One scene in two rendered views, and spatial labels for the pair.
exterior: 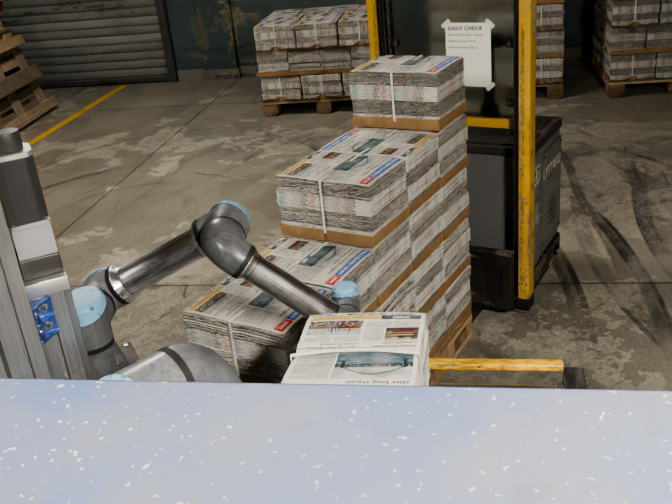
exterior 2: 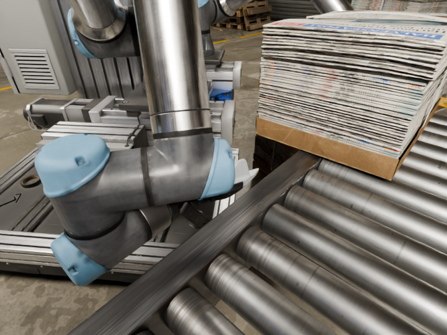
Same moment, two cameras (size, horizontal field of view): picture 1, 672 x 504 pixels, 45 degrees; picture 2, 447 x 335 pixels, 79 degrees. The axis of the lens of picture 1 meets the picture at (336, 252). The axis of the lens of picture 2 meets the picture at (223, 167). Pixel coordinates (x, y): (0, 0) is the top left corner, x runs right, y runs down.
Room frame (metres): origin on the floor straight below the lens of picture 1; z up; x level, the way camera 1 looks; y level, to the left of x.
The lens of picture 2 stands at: (0.85, -0.05, 1.10)
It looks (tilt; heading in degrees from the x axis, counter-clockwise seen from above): 35 degrees down; 30
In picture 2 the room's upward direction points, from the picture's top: straight up
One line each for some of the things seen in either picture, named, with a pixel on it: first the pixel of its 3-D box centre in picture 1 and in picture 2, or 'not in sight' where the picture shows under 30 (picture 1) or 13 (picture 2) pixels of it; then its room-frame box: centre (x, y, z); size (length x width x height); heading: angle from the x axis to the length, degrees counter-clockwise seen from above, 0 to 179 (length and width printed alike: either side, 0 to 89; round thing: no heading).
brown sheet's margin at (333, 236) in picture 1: (345, 219); not in sight; (2.70, -0.05, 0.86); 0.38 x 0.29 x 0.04; 58
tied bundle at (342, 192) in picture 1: (343, 197); (397, 12); (2.70, -0.05, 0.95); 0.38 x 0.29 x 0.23; 58
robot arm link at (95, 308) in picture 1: (86, 316); (196, 10); (1.91, 0.68, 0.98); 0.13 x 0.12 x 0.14; 176
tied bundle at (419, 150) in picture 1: (379, 170); not in sight; (2.95, -0.20, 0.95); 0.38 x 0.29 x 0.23; 58
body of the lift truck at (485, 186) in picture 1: (482, 200); not in sight; (3.88, -0.78, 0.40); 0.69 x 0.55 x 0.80; 58
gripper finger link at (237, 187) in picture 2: not in sight; (219, 187); (1.19, 0.15, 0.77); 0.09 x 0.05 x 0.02; 143
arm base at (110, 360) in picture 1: (95, 355); (197, 41); (1.91, 0.68, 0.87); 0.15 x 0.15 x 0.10
